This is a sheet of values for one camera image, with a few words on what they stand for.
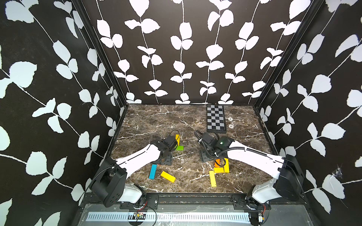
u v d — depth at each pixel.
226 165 0.86
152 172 0.84
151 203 0.73
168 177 0.82
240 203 0.73
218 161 0.68
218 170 0.84
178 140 0.97
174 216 0.70
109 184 0.42
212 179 0.82
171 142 0.69
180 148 0.95
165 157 0.62
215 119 1.08
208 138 0.62
